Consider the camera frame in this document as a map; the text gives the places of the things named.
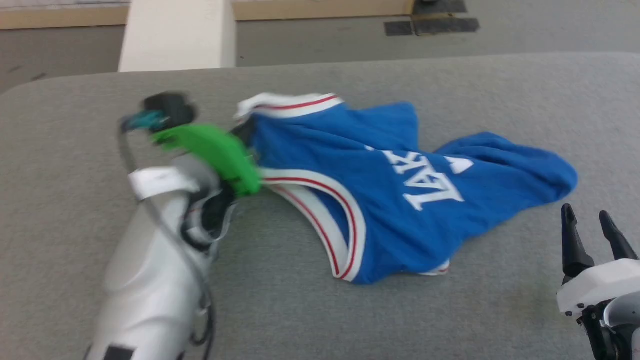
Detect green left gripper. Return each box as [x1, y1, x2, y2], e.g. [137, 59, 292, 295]
[151, 122, 262, 197]

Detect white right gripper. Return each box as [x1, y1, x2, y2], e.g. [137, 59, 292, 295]
[556, 203, 640, 317]

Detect blue basketball jersey white trim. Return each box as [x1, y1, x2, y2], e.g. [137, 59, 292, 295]
[234, 92, 579, 286]

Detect white square pillar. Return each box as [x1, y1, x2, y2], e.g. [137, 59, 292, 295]
[118, 0, 237, 74]

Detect wooden baseboard strip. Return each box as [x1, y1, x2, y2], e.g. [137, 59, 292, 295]
[0, 0, 416, 31]

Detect grey fabric sofa cushion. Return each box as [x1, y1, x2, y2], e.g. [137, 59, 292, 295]
[0, 52, 640, 360]

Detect long black floor tape patch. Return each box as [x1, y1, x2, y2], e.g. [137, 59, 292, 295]
[412, 17, 481, 36]

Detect dark floor plate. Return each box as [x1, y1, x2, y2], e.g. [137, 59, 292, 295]
[412, 0, 469, 16]

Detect black cable with teal plug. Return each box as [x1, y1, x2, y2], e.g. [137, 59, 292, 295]
[118, 110, 217, 348]

